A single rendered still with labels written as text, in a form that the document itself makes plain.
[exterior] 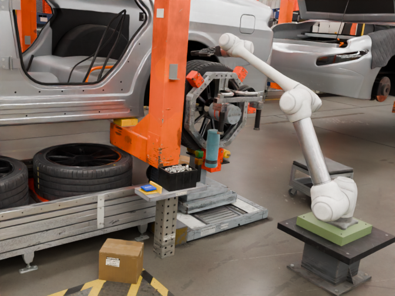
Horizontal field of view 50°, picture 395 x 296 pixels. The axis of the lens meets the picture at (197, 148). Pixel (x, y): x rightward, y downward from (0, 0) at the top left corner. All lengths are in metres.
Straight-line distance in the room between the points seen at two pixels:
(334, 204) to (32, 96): 1.89
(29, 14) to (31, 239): 3.05
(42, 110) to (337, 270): 2.03
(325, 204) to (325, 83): 3.18
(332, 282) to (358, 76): 3.18
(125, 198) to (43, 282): 0.67
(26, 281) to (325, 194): 1.69
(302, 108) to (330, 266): 0.95
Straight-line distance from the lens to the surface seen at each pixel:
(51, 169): 2.80
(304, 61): 5.51
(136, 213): 2.85
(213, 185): 3.38
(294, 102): 2.37
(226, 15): 3.55
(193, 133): 2.93
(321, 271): 2.76
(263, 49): 3.88
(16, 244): 2.59
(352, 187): 2.61
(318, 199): 2.40
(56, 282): 2.57
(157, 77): 2.66
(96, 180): 2.76
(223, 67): 3.11
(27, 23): 5.10
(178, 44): 2.63
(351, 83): 5.40
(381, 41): 5.53
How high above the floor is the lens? 1.40
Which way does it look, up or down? 15 degrees down
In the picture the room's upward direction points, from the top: 5 degrees clockwise
